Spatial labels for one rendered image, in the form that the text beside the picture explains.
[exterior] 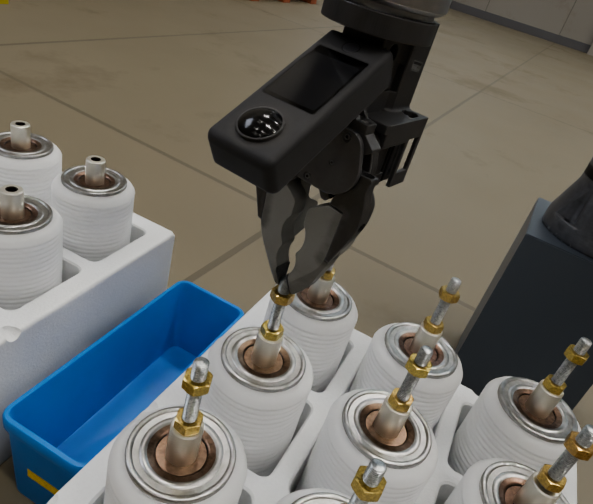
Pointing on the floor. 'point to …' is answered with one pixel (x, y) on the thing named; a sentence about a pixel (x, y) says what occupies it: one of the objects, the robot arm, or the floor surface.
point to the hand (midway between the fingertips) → (283, 277)
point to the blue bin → (109, 386)
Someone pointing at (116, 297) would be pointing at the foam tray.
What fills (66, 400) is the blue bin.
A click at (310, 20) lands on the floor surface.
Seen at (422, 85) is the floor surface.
